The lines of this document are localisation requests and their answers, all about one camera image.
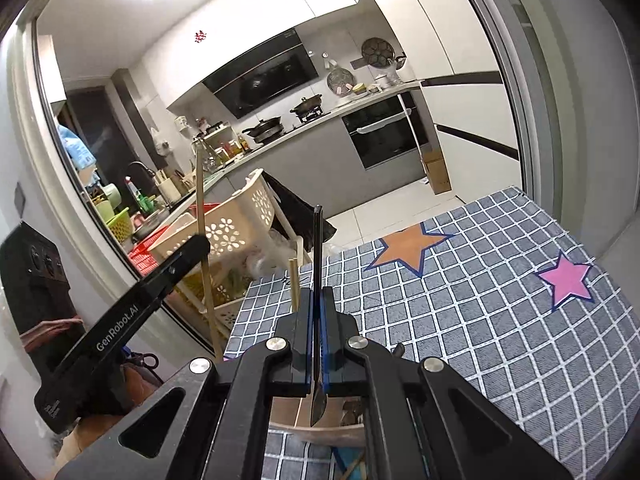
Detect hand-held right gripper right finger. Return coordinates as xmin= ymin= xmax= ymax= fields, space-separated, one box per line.
xmin=320 ymin=285 xmax=573 ymax=480

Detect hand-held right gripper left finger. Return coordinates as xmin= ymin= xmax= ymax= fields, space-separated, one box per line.
xmin=55 ymin=287 xmax=316 ymax=480

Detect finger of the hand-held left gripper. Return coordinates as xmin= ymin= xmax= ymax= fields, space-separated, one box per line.
xmin=141 ymin=234 xmax=211 ymax=311

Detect beige plastic utensil holder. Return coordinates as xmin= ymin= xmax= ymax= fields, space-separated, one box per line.
xmin=267 ymin=395 xmax=368 ymax=450

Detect black handled knife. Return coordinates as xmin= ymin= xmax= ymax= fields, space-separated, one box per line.
xmin=310 ymin=204 xmax=327 ymax=428

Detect person's left hand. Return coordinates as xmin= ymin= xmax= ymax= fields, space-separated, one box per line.
xmin=57 ymin=355 xmax=164 ymax=461

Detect red plastic crate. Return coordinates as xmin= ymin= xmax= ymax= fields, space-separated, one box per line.
xmin=127 ymin=202 xmax=221 ymax=276

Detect beige flower cutout trolley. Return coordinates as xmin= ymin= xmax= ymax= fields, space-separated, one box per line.
xmin=147 ymin=167 xmax=306 ymax=343

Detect black hanging cloth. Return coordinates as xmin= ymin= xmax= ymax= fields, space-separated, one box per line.
xmin=262 ymin=170 xmax=338 ymax=246

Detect countertop seasoning rack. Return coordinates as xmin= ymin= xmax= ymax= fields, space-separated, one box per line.
xmin=192 ymin=120 xmax=251 ymax=161

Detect grey checked star tablecloth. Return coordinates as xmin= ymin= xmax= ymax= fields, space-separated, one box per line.
xmin=222 ymin=185 xmax=636 ymax=480

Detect black wok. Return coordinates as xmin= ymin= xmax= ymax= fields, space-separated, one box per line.
xmin=242 ymin=116 xmax=285 ymax=142

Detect blue plastic bag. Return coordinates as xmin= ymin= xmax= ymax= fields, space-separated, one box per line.
xmin=57 ymin=125 xmax=98 ymax=171

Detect grey kitchen counter cabinet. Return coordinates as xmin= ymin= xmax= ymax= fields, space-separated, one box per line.
xmin=200 ymin=80 xmax=426 ymax=221

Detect black range hood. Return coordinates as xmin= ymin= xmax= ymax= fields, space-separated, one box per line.
xmin=202 ymin=30 xmax=321 ymax=120

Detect dark lidded cooking pot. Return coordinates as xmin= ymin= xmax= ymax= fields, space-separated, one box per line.
xmin=290 ymin=96 xmax=327 ymax=117

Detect cardboard box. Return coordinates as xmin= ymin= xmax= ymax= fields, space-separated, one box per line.
xmin=422 ymin=150 xmax=453 ymax=196

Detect black built-in oven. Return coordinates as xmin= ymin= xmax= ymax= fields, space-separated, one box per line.
xmin=341 ymin=100 xmax=431 ymax=171

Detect round grey steamer rack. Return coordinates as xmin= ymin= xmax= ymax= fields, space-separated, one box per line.
xmin=327 ymin=67 xmax=355 ymax=95

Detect white upper kitchen cabinets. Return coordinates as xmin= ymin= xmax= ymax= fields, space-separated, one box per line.
xmin=135 ymin=0 xmax=401 ymax=111

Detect round dark holed pan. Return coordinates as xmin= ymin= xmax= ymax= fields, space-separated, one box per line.
xmin=361 ymin=37 xmax=396 ymax=68

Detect white refrigerator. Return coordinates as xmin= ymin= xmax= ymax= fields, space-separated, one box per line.
xmin=360 ymin=0 xmax=523 ymax=201

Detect grey sliding door frame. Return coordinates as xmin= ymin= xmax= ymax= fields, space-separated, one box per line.
xmin=5 ymin=0 xmax=551 ymax=351

